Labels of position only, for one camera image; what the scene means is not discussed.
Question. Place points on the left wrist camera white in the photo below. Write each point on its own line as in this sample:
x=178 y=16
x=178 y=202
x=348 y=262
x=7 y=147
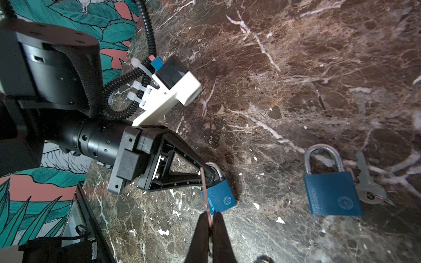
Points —
x=171 y=83

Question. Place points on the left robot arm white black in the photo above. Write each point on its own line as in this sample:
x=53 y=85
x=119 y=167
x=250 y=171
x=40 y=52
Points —
x=52 y=90

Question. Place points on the thin key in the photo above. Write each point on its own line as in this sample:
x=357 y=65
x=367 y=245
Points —
x=206 y=194

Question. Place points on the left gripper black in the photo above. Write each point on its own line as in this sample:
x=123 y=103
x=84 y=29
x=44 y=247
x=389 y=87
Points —
x=137 y=155

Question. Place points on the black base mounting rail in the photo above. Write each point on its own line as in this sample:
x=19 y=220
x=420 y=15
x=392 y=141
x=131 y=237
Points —
x=82 y=213

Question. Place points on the silver key of far padlock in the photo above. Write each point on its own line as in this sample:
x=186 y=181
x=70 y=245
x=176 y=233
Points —
x=368 y=191

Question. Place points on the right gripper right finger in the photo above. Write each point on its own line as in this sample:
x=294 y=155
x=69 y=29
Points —
x=222 y=249

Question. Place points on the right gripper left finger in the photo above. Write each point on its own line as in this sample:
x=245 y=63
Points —
x=199 y=247

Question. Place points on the blue padlock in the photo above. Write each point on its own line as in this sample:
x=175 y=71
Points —
x=220 y=196
x=331 y=193

